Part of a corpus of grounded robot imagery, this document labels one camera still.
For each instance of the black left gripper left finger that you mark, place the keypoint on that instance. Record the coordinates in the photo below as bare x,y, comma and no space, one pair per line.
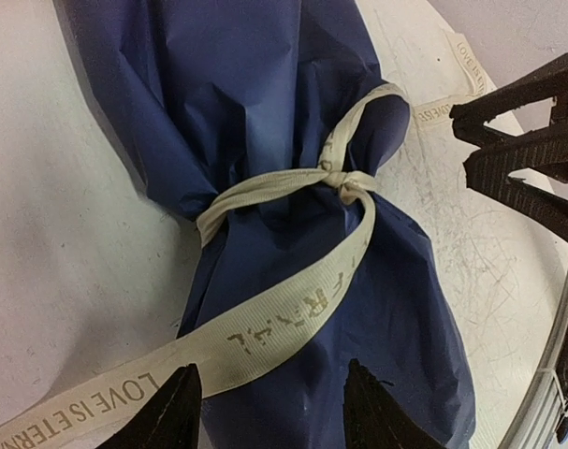
169,420

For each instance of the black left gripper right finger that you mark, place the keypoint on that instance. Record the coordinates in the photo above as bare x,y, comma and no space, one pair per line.
373,419

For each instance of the cream printed ribbon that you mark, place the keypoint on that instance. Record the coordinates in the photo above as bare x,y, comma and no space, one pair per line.
240,345

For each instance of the blue wrapping paper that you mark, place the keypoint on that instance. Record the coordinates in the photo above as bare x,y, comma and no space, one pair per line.
206,94

